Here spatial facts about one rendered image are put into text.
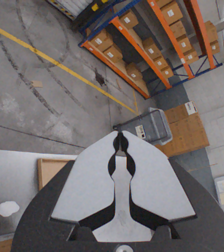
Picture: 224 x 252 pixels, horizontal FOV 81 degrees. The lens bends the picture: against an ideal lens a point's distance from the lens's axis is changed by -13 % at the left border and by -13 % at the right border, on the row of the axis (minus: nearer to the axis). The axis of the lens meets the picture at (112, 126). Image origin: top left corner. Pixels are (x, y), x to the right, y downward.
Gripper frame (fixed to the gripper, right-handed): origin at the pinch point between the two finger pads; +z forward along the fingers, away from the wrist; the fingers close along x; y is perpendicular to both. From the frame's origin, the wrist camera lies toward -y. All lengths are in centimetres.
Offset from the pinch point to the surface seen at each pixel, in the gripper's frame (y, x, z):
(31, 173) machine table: 39, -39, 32
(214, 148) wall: 255, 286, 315
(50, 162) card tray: 41, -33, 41
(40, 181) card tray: 42, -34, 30
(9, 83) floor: 17, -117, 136
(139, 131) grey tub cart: 119, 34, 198
